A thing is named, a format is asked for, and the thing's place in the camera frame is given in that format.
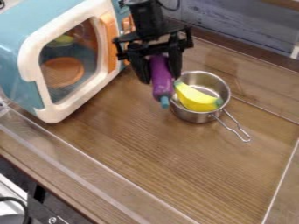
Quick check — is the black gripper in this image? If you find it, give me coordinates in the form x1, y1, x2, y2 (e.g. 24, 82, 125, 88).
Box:
112, 0, 193, 84

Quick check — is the purple toy eggplant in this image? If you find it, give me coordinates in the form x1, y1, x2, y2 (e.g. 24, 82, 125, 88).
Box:
149, 55, 173, 109

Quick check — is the yellow toy banana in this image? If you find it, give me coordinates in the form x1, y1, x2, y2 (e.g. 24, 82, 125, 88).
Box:
173, 80, 223, 112

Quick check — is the orange microwave turntable plate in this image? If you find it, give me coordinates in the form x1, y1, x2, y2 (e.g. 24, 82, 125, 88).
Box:
41, 57, 84, 88

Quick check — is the blue toy microwave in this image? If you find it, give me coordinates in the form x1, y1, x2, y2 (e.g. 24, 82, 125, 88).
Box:
0, 0, 132, 123

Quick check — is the clear acrylic barrier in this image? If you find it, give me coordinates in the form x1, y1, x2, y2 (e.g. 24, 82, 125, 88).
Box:
0, 99, 200, 224

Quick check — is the silver pot with handle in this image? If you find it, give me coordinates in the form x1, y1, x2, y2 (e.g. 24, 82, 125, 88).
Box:
171, 71, 251, 143

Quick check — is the black cable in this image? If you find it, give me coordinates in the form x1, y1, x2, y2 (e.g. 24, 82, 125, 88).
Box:
156, 0, 183, 12

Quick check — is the black device with cable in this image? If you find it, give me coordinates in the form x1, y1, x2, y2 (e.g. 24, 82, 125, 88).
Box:
0, 195, 70, 224

